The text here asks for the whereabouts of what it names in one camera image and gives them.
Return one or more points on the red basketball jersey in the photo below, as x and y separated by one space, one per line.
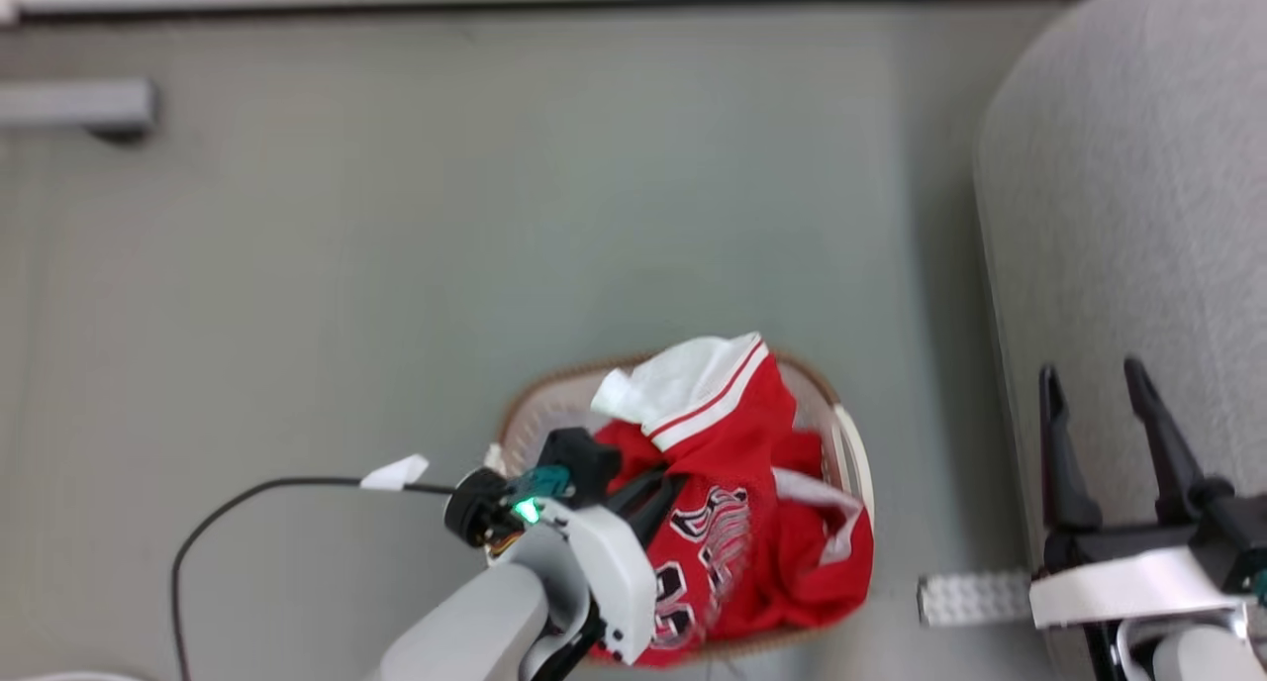
752 443

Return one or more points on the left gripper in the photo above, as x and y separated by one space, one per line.
619 572

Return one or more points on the white studded plate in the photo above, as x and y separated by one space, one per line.
975 599

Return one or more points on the grey fabric sofa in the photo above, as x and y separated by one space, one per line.
1138 216

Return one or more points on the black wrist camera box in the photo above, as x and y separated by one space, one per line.
584 458

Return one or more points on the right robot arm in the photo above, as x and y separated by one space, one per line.
1198 656

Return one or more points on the grey bar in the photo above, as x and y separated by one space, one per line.
69 104

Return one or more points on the dark baseboard strip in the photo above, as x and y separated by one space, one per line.
495 6

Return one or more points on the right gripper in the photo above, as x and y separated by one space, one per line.
1128 587

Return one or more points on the white basket with brown rim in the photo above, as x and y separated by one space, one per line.
554 404

